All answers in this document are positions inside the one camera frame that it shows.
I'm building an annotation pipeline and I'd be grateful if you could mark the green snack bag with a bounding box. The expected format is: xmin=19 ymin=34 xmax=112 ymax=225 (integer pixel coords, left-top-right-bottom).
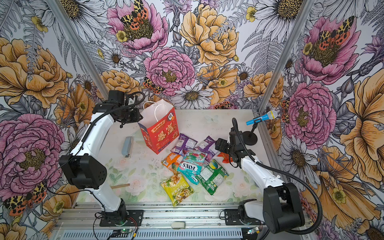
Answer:
xmin=196 ymin=159 xmax=229 ymax=196

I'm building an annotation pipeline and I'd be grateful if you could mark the red paper gift bag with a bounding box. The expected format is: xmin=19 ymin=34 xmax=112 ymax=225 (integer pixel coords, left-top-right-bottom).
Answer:
xmin=138 ymin=100 xmax=180 ymax=154

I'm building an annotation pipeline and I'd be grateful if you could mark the teal Fox's candy bag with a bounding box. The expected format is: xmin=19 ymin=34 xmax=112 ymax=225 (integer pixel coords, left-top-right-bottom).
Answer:
xmin=178 ymin=161 xmax=203 ymax=185

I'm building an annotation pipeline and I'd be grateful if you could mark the yellow snack bag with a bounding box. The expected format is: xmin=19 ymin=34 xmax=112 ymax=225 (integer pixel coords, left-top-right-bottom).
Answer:
xmin=161 ymin=173 xmax=195 ymax=207

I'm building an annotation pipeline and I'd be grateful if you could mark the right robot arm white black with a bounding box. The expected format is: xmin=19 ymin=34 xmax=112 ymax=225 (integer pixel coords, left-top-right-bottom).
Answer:
xmin=216 ymin=127 xmax=305 ymax=235

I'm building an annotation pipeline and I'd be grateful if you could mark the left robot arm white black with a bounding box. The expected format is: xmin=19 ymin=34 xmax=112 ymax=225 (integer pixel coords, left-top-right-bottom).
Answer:
xmin=59 ymin=90 xmax=146 ymax=226

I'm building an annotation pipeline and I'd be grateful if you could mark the teal red candy bag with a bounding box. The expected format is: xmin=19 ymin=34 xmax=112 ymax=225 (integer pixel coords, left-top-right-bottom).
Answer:
xmin=183 ymin=150 xmax=207 ymax=163

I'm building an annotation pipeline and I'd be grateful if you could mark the small red snack packet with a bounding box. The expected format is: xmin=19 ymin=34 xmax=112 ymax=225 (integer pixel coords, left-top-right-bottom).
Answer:
xmin=218 ymin=153 xmax=234 ymax=164

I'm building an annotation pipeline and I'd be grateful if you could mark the blue toy microphone on stand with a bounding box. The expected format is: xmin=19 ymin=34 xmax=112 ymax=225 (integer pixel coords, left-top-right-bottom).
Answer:
xmin=243 ymin=110 xmax=278 ymax=146

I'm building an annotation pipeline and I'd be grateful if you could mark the purple snack packet right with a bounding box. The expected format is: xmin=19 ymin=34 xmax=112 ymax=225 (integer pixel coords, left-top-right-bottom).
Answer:
xmin=194 ymin=136 xmax=219 ymax=162

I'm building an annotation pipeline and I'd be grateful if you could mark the purple snack packet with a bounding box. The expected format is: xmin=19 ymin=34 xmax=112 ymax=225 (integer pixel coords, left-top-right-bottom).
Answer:
xmin=171 ymin=134 xmax=198 ymax=156
xmin=194 ymin=136 xmax=219 ymax=162

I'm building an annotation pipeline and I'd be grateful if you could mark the purple snack packet left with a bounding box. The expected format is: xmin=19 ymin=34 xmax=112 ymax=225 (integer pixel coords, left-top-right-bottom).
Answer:
xmin=171 ymin=134 xmax=198 ymax=156

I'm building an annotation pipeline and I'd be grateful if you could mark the orange snack packet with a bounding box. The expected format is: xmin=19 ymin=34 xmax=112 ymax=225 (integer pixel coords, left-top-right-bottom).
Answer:
xmin=162 ymin=153 xmax=184 ymax=174

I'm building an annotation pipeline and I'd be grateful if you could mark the wooden stick tool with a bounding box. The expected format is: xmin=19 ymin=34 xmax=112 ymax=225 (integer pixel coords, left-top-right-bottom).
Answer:
xmin=111 ymin=184 xmax=130 ymax=189

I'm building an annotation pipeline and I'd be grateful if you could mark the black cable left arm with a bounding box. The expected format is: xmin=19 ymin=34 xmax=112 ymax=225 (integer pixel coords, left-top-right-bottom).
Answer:
xmin=80 ymin=91 xmax=146 ymax=143

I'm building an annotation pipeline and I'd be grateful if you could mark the black corrugated cable right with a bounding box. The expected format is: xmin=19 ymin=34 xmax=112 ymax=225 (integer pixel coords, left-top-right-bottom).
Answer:
xmin=231 ymin=117 xmax=323 ymax=235

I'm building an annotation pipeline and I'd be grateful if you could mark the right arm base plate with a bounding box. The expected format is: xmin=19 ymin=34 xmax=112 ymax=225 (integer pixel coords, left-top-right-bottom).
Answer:
xmin=220 ymin=209 xmax=263 ymax=226

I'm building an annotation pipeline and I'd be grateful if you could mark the aluminium rail frame front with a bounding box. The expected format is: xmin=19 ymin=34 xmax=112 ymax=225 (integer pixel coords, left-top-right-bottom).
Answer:
xmin=51 ymin=203 xmax=315 ymax=240

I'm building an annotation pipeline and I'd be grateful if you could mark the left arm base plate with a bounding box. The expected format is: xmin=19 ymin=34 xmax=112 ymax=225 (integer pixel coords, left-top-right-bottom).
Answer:
xmin=99 ymin=210 xmax=144 ymax=227

